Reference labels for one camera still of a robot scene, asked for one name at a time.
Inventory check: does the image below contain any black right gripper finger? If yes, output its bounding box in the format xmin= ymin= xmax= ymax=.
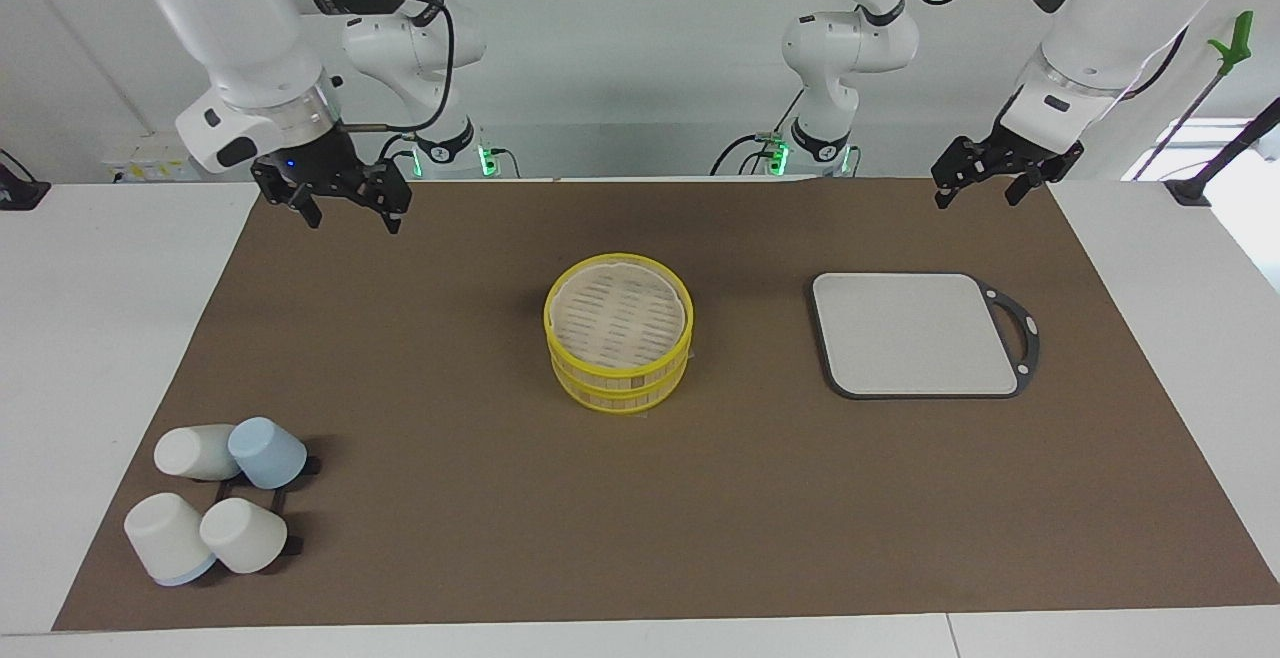
xmin=359 ymin=162 xmax=414 ymax=235
xmin=250 ymin=162 xmax=322 ymax=231

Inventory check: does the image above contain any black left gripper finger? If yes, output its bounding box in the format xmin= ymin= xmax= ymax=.
xmin=931 ymin=136 xmax=1000 ymax=211
xmin=1004 ymin=165 xmax=1062 ymax=207

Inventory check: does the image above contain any yellow-rimmed bamboo steamer lid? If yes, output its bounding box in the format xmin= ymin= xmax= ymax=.
xmin=543 ymin=253 xmax=695 ymax=381

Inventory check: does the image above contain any yellow bamboo steamer basket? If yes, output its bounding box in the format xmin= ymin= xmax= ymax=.
xmin=550 ymin=336 xmax=693 ymax=415

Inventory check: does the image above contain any white box with yellow labels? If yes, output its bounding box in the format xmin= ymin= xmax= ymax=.
xmin=103 ymin=143 xmax=201 ymax=185

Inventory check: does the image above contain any thin pole with green tip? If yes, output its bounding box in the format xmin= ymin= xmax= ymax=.
xmin=1130 ymin=10 xmax=1255 ymax=182

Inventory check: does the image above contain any black stand with clamp base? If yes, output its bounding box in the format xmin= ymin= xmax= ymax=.
xmin=1164 ymin=96 xmax=1280 ymax=207

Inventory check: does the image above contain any grey cutting board black rim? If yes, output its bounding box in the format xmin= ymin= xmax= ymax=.
xmin=808 ymin=271 xmax=1042 ymax=401

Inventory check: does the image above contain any black clamp base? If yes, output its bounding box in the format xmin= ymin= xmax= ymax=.
xmin=0 ymin=149 xmax=51 ymax=211

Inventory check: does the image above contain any light blue cup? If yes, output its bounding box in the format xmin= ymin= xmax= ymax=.
xmin=228 ymin=417 xmax=309 ymax=491

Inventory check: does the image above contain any brown table mat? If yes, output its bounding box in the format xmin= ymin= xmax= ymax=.
xmin=52 ymin=178 xmax=1280 ymax=632

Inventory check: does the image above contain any black cup rack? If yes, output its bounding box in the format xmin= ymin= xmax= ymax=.
xmin=213 ymin=453 xmax=324 ymax=557

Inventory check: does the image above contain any white cup with blue rim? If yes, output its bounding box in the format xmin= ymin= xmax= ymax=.
xmin=124 ymin=493 xmax=218 ymax=587

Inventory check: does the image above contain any black cable at right arm base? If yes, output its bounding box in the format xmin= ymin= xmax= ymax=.
xmin=375 ymin=131 xmax=417 ymax=181

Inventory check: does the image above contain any black cable at arm base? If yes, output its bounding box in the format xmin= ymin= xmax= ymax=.
xmin=710 ymin=88 xmax=804 ymax=178
xmin=375 ymin=131 xmax=417 ymax=181

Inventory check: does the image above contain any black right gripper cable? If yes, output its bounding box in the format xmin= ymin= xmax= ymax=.
xmin=335 ymin=0 xmax=457 ymax=135

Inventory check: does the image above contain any black cable at left arm base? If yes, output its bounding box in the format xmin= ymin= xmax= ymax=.
xmin=710 ymin=88 xmax=804 ymax=178

